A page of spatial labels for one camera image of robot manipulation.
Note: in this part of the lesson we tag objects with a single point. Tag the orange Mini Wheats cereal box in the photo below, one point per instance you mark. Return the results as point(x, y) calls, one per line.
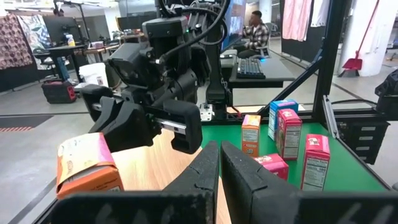
point(87, 174)
point(251, 137)

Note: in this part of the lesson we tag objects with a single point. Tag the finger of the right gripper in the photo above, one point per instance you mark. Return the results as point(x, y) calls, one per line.
point(133, 127)
point(104, 118)

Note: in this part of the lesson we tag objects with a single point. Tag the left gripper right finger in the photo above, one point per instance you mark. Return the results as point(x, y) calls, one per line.
point(242, 180)

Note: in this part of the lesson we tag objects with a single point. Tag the green table mat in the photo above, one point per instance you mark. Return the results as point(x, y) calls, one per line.
point(348, 174)

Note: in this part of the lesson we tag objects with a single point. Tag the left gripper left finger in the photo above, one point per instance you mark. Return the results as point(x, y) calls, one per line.
point(202, 174)

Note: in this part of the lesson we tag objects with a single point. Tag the black aluminium rig frame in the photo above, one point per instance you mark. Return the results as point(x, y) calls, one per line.
point(329, 46)

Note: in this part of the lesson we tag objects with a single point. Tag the black flat screen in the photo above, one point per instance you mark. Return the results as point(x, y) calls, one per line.
point(60, 28)

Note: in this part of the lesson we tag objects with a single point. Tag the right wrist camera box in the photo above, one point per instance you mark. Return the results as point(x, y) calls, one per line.
point(130, 65)

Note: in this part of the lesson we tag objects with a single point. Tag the black device block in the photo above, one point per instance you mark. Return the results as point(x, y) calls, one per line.
point(388, 93)

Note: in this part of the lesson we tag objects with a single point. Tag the person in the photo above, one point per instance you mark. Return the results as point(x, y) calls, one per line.
point(256, 35)

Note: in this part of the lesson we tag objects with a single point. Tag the black red equipment case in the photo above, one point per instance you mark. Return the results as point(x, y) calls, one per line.
point(57, 93)

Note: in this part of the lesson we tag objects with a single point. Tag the maroon dotted hanging cloth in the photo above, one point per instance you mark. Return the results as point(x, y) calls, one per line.
point(12, 43)

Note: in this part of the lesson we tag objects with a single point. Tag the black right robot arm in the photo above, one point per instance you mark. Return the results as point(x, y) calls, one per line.
point(215, 68)

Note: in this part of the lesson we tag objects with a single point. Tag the yellow white bottle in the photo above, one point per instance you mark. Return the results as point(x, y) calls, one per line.
point(71, 40)

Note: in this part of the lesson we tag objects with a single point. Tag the pink hanging cloth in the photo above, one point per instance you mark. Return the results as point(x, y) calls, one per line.
point(295, 18)

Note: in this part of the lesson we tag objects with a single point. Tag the grey metal base bracket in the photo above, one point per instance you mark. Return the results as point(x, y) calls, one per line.
point(206, 112)

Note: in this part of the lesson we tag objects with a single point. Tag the black round table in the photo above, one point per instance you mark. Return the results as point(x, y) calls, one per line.
point(65, 51)

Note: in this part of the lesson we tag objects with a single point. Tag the black low partition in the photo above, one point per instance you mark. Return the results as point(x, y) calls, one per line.
point(18, 79)

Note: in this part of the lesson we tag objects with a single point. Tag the backlit computer keyboard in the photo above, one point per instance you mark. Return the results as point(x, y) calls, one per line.
point(250, 68)

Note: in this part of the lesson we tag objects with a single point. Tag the red Froot Loops cereal box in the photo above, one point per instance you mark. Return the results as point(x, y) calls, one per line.
point(273, 165)
point(315, 168)
point(289, 140)

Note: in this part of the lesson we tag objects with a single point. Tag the red shovel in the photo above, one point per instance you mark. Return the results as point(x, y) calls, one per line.
point(353, 64)

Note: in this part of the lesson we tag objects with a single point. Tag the blue Rice Krispies cereal box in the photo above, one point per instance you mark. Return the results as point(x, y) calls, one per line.
point(273, 124)

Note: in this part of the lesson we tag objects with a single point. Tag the large computer monitor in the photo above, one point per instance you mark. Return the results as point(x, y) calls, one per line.
point(234, 21)

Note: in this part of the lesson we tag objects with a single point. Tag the leaf patterned hanging cloth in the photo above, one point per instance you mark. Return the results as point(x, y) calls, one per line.
point(34, 34)

